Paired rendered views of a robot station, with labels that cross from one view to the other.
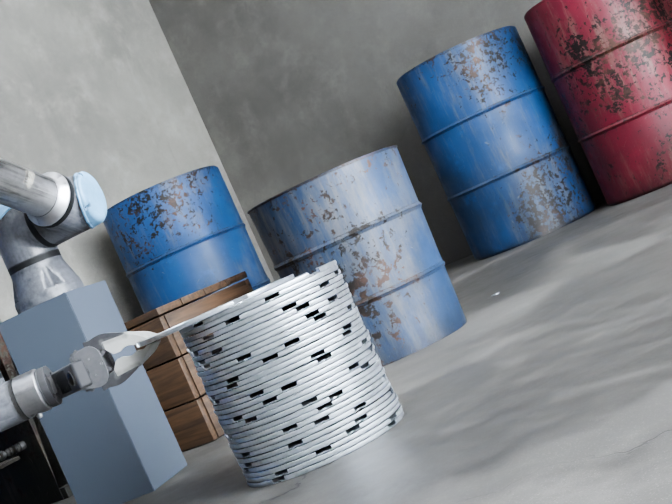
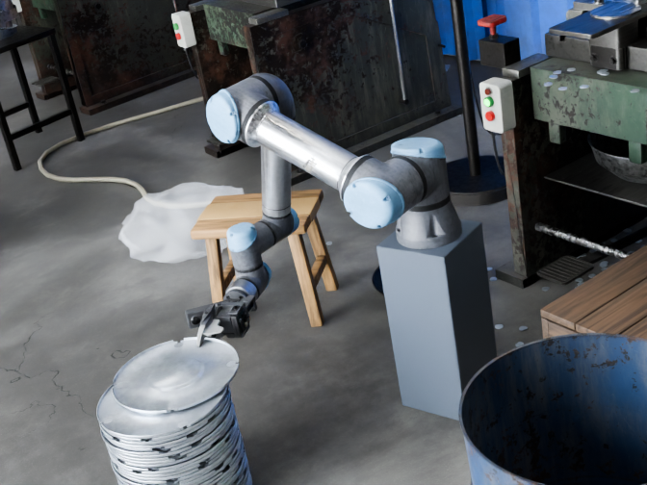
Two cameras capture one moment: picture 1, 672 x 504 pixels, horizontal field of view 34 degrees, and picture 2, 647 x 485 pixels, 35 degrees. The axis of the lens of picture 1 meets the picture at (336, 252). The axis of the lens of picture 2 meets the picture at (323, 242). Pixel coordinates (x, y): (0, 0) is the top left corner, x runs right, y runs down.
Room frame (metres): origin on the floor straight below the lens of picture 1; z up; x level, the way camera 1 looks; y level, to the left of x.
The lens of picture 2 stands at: (3.01, -1.41, 1.50)
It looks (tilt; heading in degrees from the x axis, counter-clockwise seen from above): 26 degrees down; 114
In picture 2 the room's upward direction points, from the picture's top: 11 degrees counter-clockwise
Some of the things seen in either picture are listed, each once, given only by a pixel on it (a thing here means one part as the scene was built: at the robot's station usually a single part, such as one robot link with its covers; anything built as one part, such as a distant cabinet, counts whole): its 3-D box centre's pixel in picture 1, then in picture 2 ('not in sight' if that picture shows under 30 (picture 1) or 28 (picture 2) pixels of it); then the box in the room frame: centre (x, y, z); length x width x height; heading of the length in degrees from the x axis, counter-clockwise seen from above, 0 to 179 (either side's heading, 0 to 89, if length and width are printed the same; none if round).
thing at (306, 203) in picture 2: not in sight; (268, 260); (1.75, 0.98, 0.16); 0.34 x 0.24 x 0.34; 7
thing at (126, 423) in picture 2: (258, 296); (162, 395); (1.86, 0.15, 0.28); 0.29 x 0.29 x 0.01
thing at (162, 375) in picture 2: (215, 310); (175, 373); (1.86, 0.23, 0.29); 0.29 x 0.29 x 0.01
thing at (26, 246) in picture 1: (23, 230); (418, 168); (2.37, 0.60, 0.62); 0.13 x 0.12 x 0.14; 70
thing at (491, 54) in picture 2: not in sight; (502, 69); (2.44, 1.25, 0.62); 0.10 x 0.06 x 0.20; 146
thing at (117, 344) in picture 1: (131, 338); (212, 331); (1.88, 0.38, 0.31); 0.09 x 0.06 x 0.03; 92
